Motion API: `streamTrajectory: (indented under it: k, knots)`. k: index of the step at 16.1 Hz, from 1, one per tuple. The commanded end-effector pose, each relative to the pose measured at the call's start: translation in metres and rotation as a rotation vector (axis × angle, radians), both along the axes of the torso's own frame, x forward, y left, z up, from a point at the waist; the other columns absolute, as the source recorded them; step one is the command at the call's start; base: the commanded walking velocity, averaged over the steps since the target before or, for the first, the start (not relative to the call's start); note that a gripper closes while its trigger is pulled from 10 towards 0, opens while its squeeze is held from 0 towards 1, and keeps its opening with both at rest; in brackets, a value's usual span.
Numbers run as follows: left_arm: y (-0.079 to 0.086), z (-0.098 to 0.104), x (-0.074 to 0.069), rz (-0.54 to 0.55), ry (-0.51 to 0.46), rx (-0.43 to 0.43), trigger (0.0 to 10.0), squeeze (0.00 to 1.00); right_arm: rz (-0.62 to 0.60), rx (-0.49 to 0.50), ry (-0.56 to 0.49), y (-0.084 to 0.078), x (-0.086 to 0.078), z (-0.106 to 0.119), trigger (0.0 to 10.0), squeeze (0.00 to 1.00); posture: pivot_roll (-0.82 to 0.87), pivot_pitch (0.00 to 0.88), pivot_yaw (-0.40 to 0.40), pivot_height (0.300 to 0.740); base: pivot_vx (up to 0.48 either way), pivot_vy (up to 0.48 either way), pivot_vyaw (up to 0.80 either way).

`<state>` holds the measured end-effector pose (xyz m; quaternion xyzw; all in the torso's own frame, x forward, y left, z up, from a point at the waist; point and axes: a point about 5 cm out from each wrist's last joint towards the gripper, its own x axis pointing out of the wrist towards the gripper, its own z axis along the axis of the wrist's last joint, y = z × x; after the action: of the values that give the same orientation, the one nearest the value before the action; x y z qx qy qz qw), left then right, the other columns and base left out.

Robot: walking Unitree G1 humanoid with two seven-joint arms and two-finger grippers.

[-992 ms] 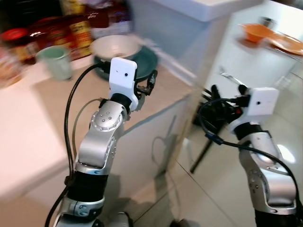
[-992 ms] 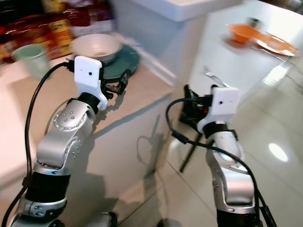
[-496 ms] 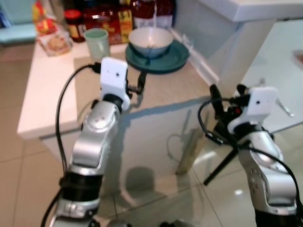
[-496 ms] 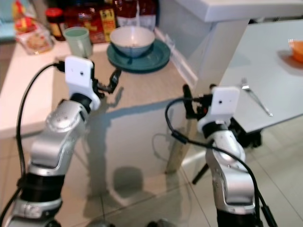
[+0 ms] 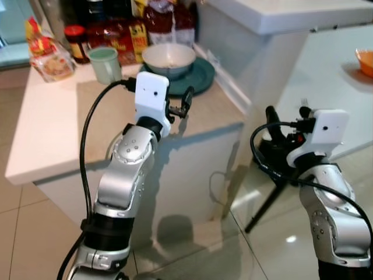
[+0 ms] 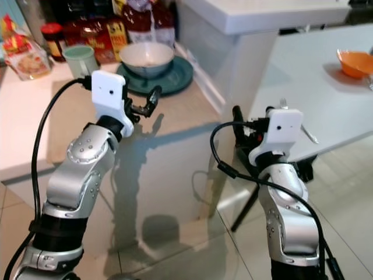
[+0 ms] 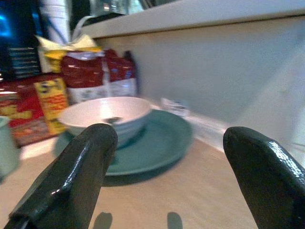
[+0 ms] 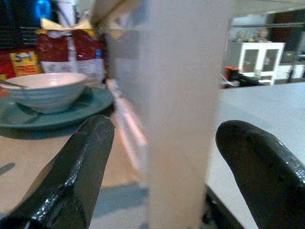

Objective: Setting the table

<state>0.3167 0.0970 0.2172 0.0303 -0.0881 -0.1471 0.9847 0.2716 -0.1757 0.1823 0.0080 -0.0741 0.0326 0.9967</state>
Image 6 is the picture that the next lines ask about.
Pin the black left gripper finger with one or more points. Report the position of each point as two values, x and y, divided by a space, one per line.
155 99

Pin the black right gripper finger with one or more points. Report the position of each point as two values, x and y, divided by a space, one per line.
238 125

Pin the silver metal fork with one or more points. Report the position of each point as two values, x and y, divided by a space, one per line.
312 136

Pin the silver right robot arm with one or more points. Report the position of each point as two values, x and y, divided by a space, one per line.
285 216

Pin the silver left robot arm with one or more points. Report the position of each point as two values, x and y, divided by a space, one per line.
76 175

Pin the dark teal plate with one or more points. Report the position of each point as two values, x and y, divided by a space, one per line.
180 76

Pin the grey white ceramic bowl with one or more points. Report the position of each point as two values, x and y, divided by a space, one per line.
147 57

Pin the yellow red food package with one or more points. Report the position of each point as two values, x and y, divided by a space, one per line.
118 38

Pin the pale green cup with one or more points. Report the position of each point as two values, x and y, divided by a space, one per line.
80 61

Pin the clear bag with red contents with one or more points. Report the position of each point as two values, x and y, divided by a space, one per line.
148 22

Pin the white dining table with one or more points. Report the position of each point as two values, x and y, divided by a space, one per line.
309 81

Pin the red lidded sauce jar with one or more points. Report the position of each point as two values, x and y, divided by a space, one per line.
52 42

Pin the white raised counter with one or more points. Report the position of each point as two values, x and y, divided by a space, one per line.
256 14

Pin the white kitchen island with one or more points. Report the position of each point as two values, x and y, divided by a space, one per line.
17 128

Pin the clear printed snack packet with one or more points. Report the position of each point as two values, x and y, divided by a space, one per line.
26 58

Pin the orange bowl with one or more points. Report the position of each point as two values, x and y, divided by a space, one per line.
354 64

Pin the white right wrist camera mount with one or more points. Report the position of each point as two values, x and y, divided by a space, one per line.
282 131

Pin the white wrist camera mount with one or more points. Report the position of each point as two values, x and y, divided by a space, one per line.
109 96
282 131

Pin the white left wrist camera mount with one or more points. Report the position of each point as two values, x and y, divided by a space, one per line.
109 96

